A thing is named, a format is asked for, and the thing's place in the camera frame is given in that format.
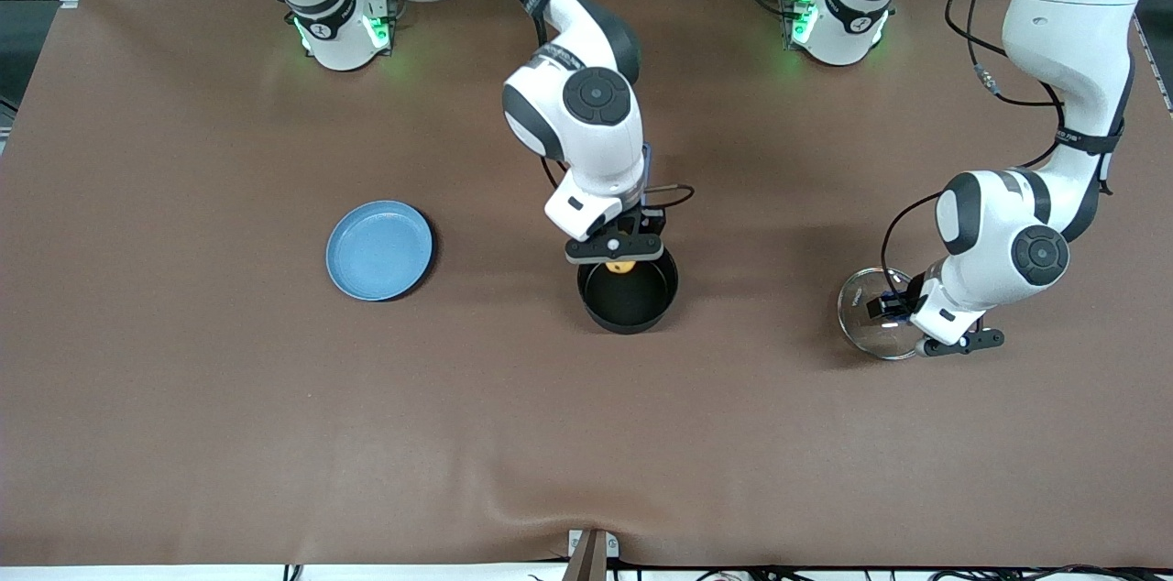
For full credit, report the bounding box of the glass lid with blue knob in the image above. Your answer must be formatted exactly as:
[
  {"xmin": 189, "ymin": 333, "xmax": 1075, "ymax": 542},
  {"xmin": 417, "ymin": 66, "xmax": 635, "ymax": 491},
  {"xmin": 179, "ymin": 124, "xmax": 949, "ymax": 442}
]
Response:
[{"xmin": 837, "ymin": 267, "xmax": 936, "ymax": 362}]

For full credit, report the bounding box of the brown table mat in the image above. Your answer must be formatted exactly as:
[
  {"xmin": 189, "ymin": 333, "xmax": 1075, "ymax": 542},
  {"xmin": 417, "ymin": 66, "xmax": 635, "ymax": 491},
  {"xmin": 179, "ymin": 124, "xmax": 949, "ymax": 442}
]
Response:
[{"xmin": 0, "ymin": 0, "xmax": 1173, "ymax": 568}]

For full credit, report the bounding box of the blue round plate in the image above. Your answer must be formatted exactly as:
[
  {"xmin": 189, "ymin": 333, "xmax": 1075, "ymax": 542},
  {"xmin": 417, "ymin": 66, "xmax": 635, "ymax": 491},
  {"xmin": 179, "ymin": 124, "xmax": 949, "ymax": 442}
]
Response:
[{"xmin": 325, "ymin": 200, "xmax": 434, "ymax": 302}]

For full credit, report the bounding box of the black pot with blue handle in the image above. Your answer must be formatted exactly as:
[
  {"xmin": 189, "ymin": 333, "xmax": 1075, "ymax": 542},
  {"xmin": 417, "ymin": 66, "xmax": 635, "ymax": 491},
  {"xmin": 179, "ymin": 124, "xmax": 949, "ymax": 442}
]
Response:
[{"xmin": 577, "ymin": 144, "xmax": 680, "ymax": 334}]

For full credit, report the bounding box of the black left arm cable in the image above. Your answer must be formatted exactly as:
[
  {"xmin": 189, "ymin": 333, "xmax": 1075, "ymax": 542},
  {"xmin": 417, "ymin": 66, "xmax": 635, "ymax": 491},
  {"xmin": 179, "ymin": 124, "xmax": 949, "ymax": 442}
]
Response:
[{"xmin": 882, "ymin": 0, "xmax": 1114, "ymax": 289}]

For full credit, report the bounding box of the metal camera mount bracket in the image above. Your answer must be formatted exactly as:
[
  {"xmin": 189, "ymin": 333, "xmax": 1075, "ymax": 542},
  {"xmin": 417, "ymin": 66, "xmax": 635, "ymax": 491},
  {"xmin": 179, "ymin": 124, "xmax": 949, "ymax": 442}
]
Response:
[{"xmin": 568, "ymin": 529, "xmax": 619, "ymax": 581}]

